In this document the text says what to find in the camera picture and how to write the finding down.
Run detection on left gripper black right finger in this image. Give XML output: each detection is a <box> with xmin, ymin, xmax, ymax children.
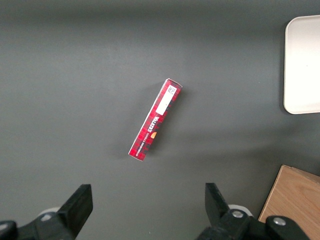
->
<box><xmin>194</xmin><ymin>182</ymin><xmax>312</xmax><ymax>240</ymax></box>

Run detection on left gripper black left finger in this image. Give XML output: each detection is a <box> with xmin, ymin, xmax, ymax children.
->
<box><xmin>0</xmin><ymin>184</ymin><xmax>94</xmax><ymax>240</ymax></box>

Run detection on light wooden board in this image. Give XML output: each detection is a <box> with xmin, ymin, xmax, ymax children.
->
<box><xmin>258</xmin><ymin>164</ymin><xmax>320</xmax><ymax>240</ymax></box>

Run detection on red tartan shortbread box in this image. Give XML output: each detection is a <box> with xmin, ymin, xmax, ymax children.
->
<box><xmin>128</xmin><ymin>78</ymin><xmax>183</xmax><ymax>163</ymax></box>

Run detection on white rounded rectangular tray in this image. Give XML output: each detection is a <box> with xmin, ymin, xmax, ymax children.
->
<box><xmin>283</xmin><ymin>14</ymin><xmax>320</xmax><ymax>115</ymax></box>

